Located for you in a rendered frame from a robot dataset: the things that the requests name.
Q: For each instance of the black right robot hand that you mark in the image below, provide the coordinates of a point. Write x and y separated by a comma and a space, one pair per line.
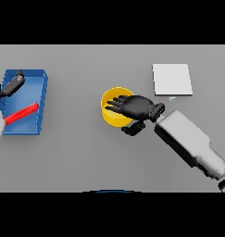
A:
136, 106

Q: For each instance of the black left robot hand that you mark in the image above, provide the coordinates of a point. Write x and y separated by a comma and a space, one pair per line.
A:
12, 85

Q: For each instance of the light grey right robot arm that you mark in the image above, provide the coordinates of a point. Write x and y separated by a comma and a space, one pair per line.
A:
191, 143

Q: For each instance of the yellow bowl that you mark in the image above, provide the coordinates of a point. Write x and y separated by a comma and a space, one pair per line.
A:
112, 117

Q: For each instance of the red beaker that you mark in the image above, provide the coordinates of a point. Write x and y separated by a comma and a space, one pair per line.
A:
22, 113

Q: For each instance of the pale square measuring scale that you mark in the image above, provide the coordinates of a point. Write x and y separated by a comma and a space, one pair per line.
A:
172, 79

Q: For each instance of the blue tray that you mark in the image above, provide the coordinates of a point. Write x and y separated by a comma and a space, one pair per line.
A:
26, 98

